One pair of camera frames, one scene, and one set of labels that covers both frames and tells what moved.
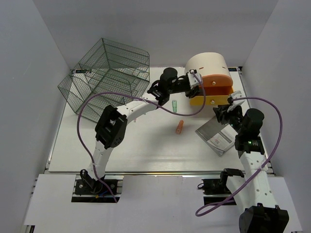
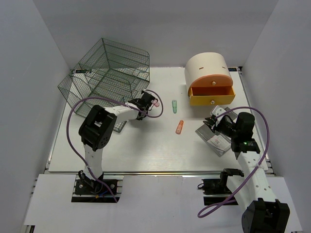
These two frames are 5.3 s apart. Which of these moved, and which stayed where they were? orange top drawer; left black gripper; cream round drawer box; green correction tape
Moved: left black gripper
Stayed: cream round drawer box; green correction tape; orange top drawer
